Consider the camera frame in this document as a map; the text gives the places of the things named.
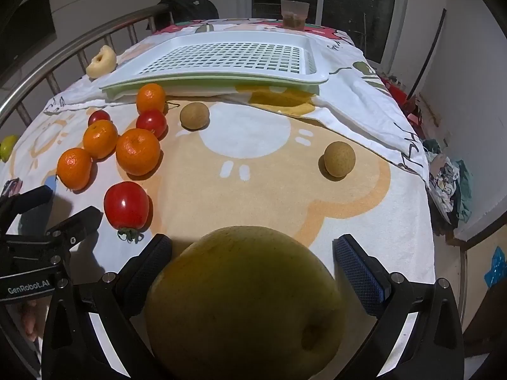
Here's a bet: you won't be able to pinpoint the red box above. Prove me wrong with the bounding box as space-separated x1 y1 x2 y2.
380 75 420 127

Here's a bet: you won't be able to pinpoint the green round fruit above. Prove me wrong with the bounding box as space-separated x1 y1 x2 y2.
0 135 19 163

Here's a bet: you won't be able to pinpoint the person's left hand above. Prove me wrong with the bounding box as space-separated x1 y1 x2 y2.
18 300 46 343

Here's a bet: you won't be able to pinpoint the black backpack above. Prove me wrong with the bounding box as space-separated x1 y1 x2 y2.
146 0 220 32

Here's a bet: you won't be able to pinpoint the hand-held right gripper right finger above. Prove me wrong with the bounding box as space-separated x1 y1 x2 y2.
333 233 465 380

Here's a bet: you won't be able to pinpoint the orange bear printed blanket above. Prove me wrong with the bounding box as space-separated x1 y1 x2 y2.
0 101 437 378

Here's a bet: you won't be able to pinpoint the brown round fruit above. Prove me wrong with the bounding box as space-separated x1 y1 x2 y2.
324 141 356 178
179 102 210 130

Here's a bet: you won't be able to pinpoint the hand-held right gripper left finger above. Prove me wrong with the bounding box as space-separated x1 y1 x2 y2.
42 233 173 380

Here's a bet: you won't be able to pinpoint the orange mandarin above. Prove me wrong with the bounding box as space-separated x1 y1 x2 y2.
56 147 93 191
136 83 167 115
82 120 119 160
115 128 162 176

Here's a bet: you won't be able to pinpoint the plastic cup with tea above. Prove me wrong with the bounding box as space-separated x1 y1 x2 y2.
280 0 310 31

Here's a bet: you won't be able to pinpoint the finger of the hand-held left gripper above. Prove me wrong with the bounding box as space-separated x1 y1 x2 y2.
0 177 59 242
45 206 104 286

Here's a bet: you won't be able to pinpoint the white floral printed cloth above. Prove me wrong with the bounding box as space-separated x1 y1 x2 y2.
43 24 432 191

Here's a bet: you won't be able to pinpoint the green plastic tray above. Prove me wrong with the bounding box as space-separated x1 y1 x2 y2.
99 75 323 101

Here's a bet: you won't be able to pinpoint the pile of clothes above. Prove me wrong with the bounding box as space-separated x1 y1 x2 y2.
422 138 474 226

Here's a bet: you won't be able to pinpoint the small red tomato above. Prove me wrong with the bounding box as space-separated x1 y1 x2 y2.
87 110 112 126

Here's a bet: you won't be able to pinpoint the large red tomato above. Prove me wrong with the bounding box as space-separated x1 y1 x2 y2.
104 181 151 243

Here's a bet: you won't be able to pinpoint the pink cartoon bedsheet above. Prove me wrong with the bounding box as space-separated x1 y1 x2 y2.
152 16 349 42

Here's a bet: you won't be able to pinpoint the metal bed rail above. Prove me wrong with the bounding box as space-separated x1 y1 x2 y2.
0 3 169 127

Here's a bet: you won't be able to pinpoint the yellow-green pomelo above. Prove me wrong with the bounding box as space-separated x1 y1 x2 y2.
143 225 346 380

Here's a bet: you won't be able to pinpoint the pale yellow apple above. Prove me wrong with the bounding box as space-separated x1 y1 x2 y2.
86 45 118 79

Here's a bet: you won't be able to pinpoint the dark wall screen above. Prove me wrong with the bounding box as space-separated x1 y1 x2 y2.
0 0 57 88

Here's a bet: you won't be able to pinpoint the blue plastic bag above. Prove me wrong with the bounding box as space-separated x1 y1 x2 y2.
481 245 507 289

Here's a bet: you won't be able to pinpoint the white plastic basket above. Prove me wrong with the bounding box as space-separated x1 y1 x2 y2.
99 31 330 90

